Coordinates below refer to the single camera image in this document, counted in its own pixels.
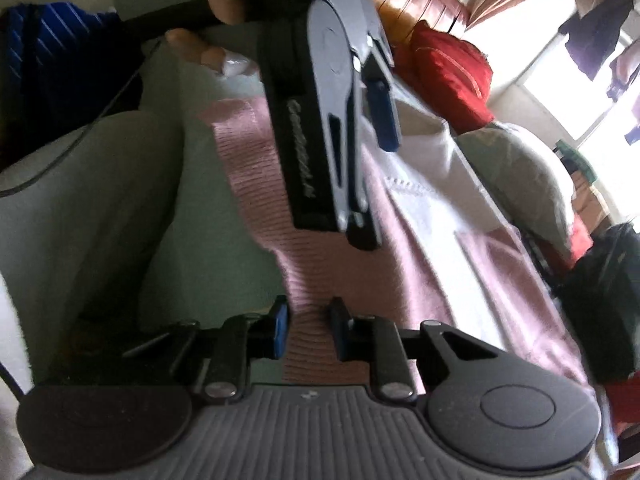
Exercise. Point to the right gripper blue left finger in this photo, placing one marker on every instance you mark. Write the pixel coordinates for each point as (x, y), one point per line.
(230, 350)

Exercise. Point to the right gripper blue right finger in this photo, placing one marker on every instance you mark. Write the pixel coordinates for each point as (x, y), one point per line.
(377, 342)

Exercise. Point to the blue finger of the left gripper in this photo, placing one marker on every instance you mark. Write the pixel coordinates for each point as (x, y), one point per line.
(384, 116)

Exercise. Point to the pink and white sweater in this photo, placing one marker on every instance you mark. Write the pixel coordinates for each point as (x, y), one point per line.
(502, 393)

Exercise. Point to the hanging clothes on rack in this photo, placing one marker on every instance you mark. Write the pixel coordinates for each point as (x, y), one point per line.
(593, 83)

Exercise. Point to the person's left hand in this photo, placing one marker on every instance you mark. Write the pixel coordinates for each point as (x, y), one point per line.
(220, 15)

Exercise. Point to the red pillow at headboard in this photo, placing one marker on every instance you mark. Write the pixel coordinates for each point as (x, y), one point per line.
(451, 76)

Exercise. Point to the green plaid bed blanket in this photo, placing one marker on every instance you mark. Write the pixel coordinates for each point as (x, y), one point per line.
(131, 223)

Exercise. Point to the grey pillow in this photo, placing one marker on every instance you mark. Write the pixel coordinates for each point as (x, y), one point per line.
(527, 180)

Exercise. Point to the red quilt behind backpack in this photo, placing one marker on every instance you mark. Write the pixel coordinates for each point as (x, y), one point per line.
(580, 241)

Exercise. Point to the black backpack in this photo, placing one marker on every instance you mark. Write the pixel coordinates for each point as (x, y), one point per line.
(600, 299)

